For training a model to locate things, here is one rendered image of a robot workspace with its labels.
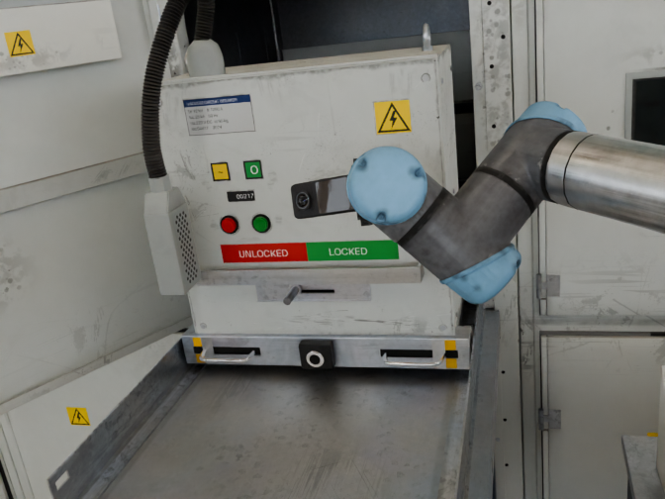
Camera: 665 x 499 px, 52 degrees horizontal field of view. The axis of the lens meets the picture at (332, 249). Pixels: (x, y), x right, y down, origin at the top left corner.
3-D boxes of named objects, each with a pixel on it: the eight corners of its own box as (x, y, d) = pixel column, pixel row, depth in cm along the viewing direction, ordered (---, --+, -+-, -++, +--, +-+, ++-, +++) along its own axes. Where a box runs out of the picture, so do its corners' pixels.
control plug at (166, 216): (185, 295, 115) (164, 195, 109) (159, 296, 116) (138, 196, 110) (204, 277, 122) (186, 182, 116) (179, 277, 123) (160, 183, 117)
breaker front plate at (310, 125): (453, 346, 117) (434, 58, 101) (196, 343, 130) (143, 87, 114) (453, 342, 118) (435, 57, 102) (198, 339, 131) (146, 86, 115)
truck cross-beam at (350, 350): (471, 369, 118) (469, 339, 116) (186, 363, 132) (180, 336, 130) (473, 355, 122) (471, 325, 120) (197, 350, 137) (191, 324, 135)
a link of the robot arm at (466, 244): (557, 224, 68) (473, 152, 68) (491, 311, 66) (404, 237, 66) (524, 236, 76) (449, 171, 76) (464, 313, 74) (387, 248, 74)
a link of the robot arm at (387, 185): (397, 247, 65) (329, 189, 65) (390, 241, 76) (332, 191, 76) (451, 183, 65) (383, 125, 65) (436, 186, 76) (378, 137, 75)
